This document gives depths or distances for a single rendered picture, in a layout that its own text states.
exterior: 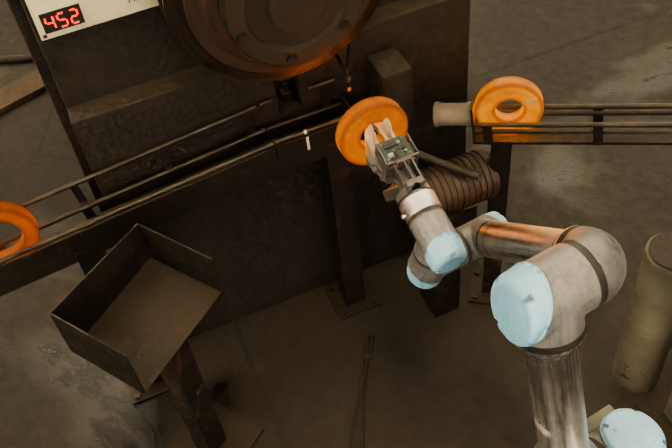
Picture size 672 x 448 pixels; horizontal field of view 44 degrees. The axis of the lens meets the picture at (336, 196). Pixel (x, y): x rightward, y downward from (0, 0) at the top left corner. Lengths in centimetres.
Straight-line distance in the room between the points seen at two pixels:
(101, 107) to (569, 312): 108
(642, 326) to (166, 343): 111
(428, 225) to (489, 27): 193
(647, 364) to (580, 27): 159
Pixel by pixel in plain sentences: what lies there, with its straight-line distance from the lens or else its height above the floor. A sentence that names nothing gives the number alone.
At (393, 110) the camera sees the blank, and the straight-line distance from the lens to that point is 173.
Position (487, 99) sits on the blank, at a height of 74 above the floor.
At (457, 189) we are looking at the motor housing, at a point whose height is 51.
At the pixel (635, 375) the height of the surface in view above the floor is 9.
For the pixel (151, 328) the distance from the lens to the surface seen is 180.
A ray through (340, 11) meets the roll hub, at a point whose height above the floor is 106.
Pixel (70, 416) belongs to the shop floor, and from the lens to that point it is 248.
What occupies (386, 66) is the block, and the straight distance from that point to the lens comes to 195.
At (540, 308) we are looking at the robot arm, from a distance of 128.
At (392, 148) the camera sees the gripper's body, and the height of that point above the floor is 88.
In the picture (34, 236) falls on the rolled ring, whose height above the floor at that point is 67.
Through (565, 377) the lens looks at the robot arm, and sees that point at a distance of 141.
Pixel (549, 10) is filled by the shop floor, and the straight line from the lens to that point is 352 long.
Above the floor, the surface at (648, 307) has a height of 37.
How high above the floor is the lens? 202
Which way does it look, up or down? 47 degrees down
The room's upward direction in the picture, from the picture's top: 8 degrees counter-clockwise
